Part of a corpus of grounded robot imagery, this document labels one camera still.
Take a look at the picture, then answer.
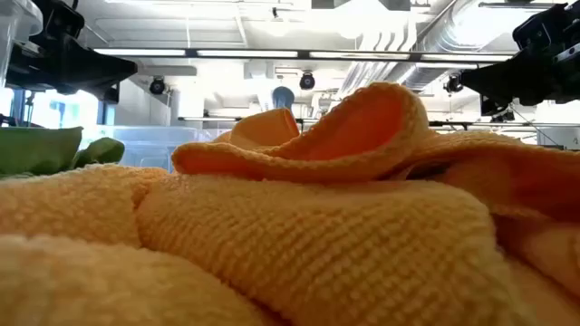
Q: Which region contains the long ceiling light strip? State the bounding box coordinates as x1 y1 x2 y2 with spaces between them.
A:
92 47 516 63

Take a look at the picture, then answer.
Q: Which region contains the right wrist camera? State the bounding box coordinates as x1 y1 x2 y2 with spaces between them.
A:
511 2 580 52

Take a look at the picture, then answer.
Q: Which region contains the orange microfiber towel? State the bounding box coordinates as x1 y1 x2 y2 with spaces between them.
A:
0 81 580 326
212 107 301 150

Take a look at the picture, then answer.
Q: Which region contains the green microfiber towel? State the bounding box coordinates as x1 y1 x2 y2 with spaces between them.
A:
0 126 126 178

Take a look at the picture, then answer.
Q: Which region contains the blue-capped spray bottle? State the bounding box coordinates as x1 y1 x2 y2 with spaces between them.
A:
271 85 295 112

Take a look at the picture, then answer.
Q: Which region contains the silver ventilation duct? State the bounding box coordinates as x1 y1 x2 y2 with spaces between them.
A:
398 0 517 91

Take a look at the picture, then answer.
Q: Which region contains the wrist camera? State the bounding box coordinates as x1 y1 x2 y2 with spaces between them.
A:
30 0 86 40
511 2 580 52

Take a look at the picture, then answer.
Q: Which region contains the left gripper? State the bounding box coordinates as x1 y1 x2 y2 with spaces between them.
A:
6 35 139 104

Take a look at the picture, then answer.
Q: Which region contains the clear plastic bin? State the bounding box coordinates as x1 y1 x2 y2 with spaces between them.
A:
97 125 218 174
0 0 45 91

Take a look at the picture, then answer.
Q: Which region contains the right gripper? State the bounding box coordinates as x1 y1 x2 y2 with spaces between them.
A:
459 43 580 117

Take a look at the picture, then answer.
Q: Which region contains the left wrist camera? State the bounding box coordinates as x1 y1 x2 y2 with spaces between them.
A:
30 0 86 40

